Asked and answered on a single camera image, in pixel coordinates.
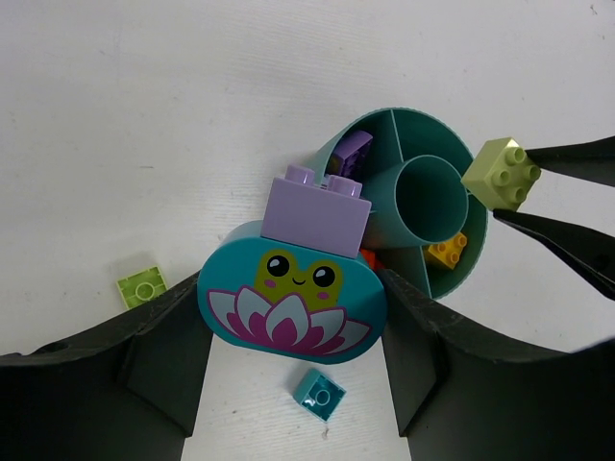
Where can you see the lavender lego brick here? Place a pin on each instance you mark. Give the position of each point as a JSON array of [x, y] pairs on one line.
[[330, 218]]

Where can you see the pale green lego brick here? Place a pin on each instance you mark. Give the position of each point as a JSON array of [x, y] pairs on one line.
[[501, 175]]

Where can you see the yellow orange lego brick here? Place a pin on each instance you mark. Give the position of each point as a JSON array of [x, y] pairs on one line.
[[446, 255]]

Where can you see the teal square lego brick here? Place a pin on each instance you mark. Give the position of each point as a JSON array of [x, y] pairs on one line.
[[318, 394]]

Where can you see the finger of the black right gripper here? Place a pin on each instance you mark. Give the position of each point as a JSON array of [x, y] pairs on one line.
[[589, 161], [589, 253]]

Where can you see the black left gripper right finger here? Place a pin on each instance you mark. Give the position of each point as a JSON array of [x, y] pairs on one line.
[[462, 391]]

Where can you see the teal round divided container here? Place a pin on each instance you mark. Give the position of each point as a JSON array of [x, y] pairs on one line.
[[412, 174]]

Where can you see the teal flower lego piece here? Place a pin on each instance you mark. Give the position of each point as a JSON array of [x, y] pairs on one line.
[[271, 296]]

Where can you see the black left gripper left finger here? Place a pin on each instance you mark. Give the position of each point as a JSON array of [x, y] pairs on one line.
[[126, 389]]

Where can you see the lime green lego brick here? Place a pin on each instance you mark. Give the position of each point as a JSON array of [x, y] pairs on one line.
[[141, 287]]

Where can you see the orange teardrop lego plate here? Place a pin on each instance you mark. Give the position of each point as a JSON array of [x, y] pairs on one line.
[[371, 259]]

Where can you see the purple lego brick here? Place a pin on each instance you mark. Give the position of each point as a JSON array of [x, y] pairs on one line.
[[349, 154]]

